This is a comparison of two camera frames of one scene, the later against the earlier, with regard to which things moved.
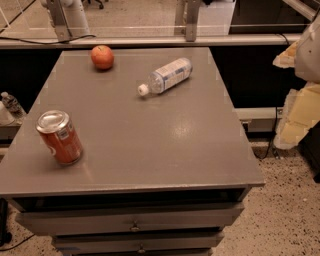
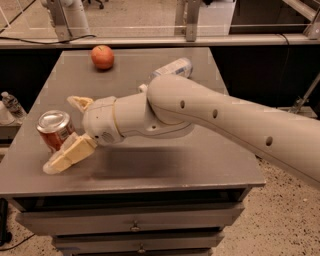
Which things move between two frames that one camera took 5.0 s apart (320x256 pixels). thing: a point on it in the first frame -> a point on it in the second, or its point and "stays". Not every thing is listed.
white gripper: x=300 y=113 -> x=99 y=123
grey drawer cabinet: x=161 y=174 stays
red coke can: x=58 y=132 stays
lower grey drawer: x=138 y=242 stays
